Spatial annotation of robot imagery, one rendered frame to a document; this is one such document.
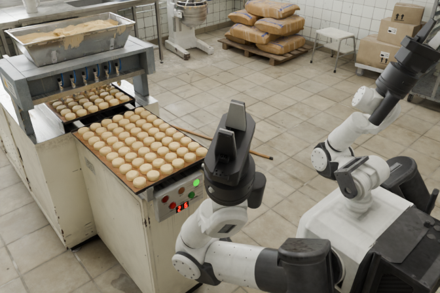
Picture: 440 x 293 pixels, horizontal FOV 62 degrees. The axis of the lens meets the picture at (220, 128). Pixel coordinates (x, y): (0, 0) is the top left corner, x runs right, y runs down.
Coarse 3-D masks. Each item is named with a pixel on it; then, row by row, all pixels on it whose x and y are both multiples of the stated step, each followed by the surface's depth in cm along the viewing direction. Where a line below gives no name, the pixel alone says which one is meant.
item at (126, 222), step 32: (96, 160) 175; (96, 192) 195; (128, 192) 155; (96, 224) 221; (128, 224) 171; (160, 224) 160; (128, 256) 190; (160, 256) 168; (160, 288) 178; (192, 288) 203
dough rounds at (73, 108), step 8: (104, 88) 219; (112, 88) 216; (72, 96) 209; (80, 96) 207; (88, 96) 208; (96, 96) 207; (104, 96) 208; (112, 96) 207; (120, 96) 208; (48, 104) 203; (56, 104) 199; (64, 104) 203; (72, 104) 199; (80, 104) 202; (88, 104) 199; (96, 104) 201; (104, 104) 199; (112, 104) 201; (56, 112) 195; (64, 112) 191; (72, 112) 195; (80, 112) 191; (88, 112) 195; (64, 120) 188
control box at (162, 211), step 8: (192, 176) 159; (200, 176) 160; (176, 184) 154; (184, 184) 155; (192, 184) 158; (200, 184) 162; (160, 192) 150; (168, 192) 150; (176, 192) 154; (184, 192) 157; (200, 192) 164; (160, 200) 149; (168, 200) 152; (176, 200) 156; (184, 200) 159; (192, 200) 163; (160, 208) 151; (168, 208) 154; (176, 208) 157; (184, 208) 161; (160, 216) 153; (168, 216) 156
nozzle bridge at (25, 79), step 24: (120, 48) 199; (144, 48) 200; (0, 72) 182; (24, 72) 170; (48, 72) 171; (72, 72) 187; (120, 72) 205; (144, 72) 210; (24, 96) 168; (48, 96) 179; (144, 96) 225; (24, 120) 183
